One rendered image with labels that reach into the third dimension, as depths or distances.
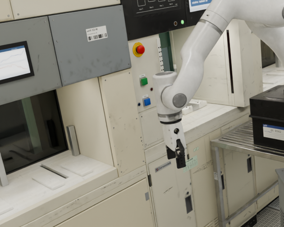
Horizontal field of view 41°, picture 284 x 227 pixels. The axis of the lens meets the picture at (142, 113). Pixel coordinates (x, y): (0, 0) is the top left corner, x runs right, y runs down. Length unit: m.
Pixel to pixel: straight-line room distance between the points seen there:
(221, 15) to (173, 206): 1.15
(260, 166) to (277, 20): 1.53
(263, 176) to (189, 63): 1.66
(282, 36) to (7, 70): 0.98
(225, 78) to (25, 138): 1.20
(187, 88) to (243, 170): 1.43
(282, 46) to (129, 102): 0.71
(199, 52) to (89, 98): 0.69
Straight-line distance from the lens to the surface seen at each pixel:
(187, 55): 1.25
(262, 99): 1.99
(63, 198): 1.67
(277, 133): 2.00
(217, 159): 2.22
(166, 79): 1.24
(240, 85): 2.33
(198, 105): 2.41
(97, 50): 1.63
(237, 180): 2.53
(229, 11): 1.31
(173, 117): 1.28
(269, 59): 3.52
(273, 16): 1.33
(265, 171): 2.78
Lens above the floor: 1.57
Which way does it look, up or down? 16 degrees down
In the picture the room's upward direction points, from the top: 9 degrees counter-clockwise
